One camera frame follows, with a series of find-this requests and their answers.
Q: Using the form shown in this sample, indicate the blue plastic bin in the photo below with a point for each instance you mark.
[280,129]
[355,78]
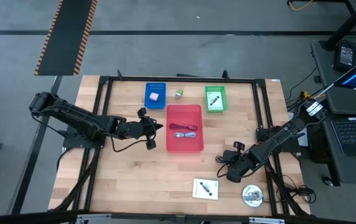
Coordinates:
[148,104]

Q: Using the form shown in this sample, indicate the black laptop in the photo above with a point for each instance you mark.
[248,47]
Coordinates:
[355,133]

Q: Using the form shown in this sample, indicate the red plastic bin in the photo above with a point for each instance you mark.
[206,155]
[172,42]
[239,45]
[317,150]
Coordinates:
[184,115]

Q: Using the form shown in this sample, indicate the green plastic bin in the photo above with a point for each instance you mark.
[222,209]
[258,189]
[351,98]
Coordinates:
[215,89]

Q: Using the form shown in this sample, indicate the black orange-striped floor mat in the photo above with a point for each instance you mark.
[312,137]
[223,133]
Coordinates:
[66,37]

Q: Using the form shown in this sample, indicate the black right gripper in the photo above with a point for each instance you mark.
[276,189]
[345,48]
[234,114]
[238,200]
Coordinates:
[243,163]

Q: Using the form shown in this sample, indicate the white card with black item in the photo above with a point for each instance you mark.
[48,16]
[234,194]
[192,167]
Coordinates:
[198,194]

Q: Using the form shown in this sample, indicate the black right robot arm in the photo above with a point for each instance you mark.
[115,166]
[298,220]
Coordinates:
[277,140]

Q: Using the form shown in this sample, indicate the laptop computer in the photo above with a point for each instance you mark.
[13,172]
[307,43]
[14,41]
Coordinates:
[340,102]

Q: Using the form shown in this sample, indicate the black metal table frame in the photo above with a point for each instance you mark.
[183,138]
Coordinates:
[128,79]

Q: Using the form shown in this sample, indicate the pink charger plug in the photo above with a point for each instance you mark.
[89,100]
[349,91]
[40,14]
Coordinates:
[154,96]

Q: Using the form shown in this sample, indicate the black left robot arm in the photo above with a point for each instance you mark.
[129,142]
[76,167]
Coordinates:
[75,119]

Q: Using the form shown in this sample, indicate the silver compact disc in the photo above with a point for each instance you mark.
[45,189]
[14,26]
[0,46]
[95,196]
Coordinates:
[252,202]

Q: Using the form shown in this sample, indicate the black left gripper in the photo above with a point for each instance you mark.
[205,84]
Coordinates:
[134,129]

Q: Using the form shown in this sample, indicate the black stand leg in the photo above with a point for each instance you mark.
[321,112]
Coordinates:
[349,21]

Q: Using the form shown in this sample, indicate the black rig crossbeam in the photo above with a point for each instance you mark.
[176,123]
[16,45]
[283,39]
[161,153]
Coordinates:
[25,217]

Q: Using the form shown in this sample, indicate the green charger plug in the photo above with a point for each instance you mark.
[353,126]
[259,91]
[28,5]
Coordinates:
[179,92]

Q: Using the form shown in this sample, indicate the silver metal bracket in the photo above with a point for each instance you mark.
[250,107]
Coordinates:
[266,220]
[91,218]

